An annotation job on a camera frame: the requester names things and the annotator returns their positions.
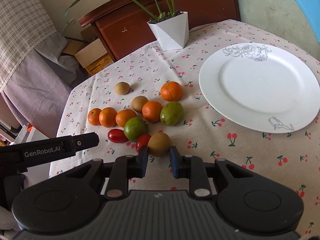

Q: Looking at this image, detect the white geometric plant pot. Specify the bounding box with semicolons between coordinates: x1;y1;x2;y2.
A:
148;11;189;51

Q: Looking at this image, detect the orange tangerine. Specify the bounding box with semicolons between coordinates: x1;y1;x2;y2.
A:
116;109;136;127
142;101;162;123
160;81;183;102
99;107;117;128
87;108;101;126

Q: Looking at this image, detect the green sofa cushion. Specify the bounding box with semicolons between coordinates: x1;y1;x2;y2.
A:
238;0;319;60

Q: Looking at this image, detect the dark wooden headboard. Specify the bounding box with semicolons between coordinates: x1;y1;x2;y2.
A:
78;0;241;63

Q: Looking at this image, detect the red cherry tomato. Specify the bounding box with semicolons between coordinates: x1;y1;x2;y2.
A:
107;128;128;143
136;134;151;153

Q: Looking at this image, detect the checked curtain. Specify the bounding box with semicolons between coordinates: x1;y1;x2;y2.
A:
1;0;86;138

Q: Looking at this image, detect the white floral plate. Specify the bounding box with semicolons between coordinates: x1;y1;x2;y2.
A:
199;43;319;133

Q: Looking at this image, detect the cardboard box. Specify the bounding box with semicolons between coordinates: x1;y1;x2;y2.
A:
62;38;113;76

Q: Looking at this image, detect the green fruit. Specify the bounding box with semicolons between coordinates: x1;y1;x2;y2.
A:
124;117;149;141
160;101;184;126

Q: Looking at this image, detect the brown kiwi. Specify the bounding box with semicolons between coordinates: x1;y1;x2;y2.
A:
131;96;149;113
148;133;172;157
114;82;131;95

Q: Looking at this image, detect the cherry print tablecloth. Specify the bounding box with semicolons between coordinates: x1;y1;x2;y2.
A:
49;20;319;236

